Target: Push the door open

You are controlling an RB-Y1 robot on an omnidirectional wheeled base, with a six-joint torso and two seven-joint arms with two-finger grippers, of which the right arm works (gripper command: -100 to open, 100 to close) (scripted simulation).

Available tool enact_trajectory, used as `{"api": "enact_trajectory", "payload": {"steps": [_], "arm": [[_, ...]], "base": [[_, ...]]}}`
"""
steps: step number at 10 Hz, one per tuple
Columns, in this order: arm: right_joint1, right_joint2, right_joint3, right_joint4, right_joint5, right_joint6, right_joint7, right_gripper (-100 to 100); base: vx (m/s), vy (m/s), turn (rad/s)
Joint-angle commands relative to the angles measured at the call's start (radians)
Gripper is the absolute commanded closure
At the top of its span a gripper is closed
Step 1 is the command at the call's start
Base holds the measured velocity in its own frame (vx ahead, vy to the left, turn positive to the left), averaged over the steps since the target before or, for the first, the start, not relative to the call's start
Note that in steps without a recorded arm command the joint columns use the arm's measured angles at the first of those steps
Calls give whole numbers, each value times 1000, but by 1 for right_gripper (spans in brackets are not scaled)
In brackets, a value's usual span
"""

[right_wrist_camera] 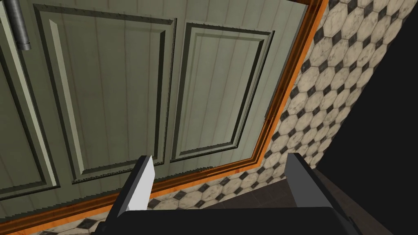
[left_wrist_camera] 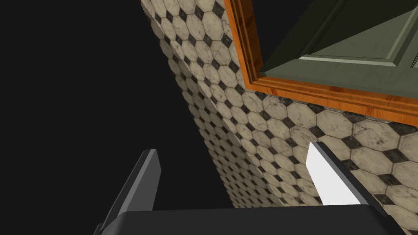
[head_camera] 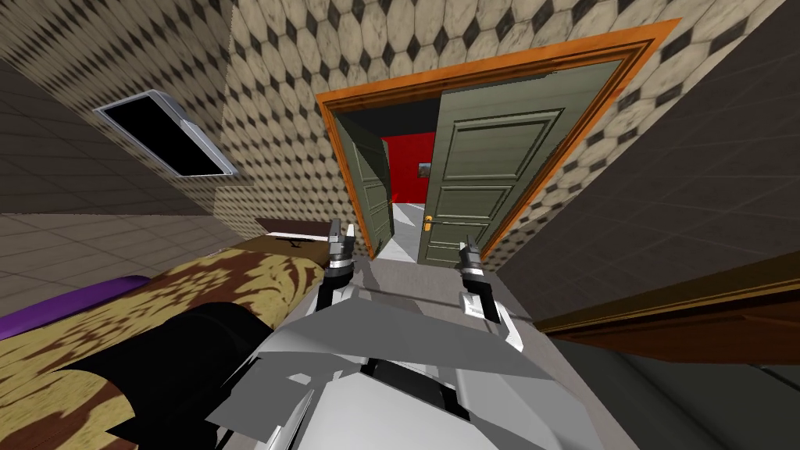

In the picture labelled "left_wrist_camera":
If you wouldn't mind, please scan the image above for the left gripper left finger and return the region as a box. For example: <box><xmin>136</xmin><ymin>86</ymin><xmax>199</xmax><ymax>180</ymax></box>
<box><xmin>99</xmin><ymin>149</ymin><xmax>162</xmax><ymax>233</ymax></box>

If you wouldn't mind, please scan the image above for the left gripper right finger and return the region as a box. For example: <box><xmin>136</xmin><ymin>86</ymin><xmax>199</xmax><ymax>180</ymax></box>
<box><xmin>305</xmin><ymin>141</ymin><xmax>389</xmax><ymax>217</ymax></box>

